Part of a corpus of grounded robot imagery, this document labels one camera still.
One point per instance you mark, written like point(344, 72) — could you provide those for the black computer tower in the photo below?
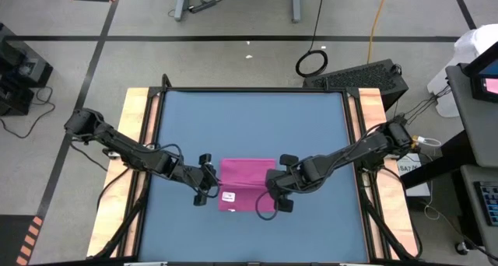
point(358, 77)

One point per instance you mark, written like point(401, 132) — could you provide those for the white rounded plastic object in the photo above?
point(474, 40)

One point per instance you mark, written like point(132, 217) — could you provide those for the white labelled box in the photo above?
point(408, 168)

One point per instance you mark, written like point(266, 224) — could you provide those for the large black equipment box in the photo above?
point(23, 64)

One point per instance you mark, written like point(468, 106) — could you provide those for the black keyboard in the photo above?
point(488, 204)

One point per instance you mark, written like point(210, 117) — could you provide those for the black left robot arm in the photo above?
point(116, 141)

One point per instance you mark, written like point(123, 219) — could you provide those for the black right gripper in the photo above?
point(280, 183)

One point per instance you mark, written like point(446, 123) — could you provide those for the black power strip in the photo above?
point(202, 6)

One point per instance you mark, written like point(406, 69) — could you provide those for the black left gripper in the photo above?
point(202, 180)

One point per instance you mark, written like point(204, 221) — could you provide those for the black table frame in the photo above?
point(253, 89)

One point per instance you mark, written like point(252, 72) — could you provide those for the black caster wheel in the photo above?
point(461, 249)

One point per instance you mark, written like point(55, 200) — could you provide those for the small black equipment box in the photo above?
point(13, 99)

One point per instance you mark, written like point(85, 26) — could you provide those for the wooden table side board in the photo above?
point(132, 110)
point(371, 102)

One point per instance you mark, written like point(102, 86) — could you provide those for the black monitor pink screen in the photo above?
point(482, 83)

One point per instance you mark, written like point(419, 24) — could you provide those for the grey desk with keyboard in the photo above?
point(468, 219)

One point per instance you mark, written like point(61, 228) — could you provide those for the grey desk leg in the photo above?
point(297, 5)
point(181, 5)

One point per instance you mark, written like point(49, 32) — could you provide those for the pink towel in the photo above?
point(249, 172)

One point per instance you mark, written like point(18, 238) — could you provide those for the black desk beam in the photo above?
point(439, 161)

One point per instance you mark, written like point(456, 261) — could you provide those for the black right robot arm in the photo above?
point(350, 151)

